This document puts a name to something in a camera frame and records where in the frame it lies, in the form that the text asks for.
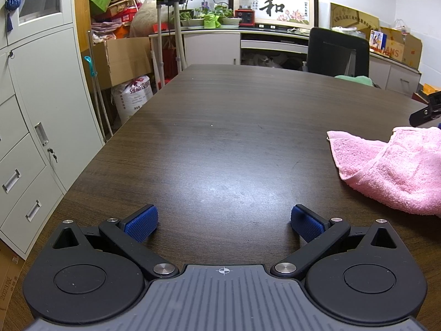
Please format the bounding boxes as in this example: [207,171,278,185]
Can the white sideboard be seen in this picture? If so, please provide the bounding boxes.
[149,28,422,98]

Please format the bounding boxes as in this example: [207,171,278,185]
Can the small potted plant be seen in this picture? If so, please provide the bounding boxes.
[217,4,242,28]
[179,9,205,29]

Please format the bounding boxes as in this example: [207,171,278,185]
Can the printed cardboard box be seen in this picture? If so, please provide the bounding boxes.
[370,27,423,68]

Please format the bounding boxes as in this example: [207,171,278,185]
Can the beige plastic bag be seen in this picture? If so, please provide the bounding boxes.
[129,0,162,38]

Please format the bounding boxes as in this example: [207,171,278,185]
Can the green cushion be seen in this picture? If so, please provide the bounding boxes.
[335,74,374,87]

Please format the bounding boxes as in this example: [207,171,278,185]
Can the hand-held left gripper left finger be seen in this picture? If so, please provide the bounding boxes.
[52,205,180,280]

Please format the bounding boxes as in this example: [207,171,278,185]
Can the large open cardboard box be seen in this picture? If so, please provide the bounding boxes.
[90,36,154,89]

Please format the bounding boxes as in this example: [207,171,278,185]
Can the grey metal cabinet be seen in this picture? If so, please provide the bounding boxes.
[0,0,106,260]

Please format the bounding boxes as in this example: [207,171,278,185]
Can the black office chair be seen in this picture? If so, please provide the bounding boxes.
[306,28,370,78]

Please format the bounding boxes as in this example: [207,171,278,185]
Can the small photo box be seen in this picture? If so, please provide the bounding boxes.
[369,30,385,50]

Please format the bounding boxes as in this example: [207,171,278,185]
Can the white printed sack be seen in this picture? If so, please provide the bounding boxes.
[111,75,154,125]

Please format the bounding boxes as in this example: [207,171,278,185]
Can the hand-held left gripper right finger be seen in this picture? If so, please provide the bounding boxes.
[270,205,397,280]

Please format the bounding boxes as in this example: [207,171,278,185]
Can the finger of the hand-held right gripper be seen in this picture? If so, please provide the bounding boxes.
[409,91,441,127]

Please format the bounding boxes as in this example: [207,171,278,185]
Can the mop with teal clip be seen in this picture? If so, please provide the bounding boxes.
[84,55,114,142]

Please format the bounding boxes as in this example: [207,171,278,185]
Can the plant in green pot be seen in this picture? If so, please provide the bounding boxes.
[203,5,221,30]

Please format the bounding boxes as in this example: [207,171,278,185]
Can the red blender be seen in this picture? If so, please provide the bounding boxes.
[235,0,256,27]

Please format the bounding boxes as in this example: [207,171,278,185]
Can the wooden plaque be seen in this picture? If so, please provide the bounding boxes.
[330,3,380,36]

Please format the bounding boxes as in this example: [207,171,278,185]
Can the crumpled plastic bags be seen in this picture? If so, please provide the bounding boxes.
[242,53,306,71]

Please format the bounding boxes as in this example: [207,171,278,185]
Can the framed calligraphy picture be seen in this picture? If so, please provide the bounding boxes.
[228,0,319,30]

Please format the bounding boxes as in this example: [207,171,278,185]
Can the brown wooden shelf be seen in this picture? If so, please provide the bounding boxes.
[74,0,93,53]

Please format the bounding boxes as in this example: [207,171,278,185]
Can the pile of colourful packages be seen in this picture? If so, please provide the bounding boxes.
[91,0,143,39]

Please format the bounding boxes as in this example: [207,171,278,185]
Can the flat cardboard sheet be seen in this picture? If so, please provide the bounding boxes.
[0,241,25,318]

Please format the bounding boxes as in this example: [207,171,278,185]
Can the blue hanging charm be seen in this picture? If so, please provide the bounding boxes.
[5,0,22,31]

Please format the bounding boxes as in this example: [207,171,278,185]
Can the orange box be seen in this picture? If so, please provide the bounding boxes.
[415,83,441,105]

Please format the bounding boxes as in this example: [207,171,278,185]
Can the white plastic bag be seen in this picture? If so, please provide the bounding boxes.
[393,19,413,36]

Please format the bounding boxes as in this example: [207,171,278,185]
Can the pink towel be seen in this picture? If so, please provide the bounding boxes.
[327,126,441,217]

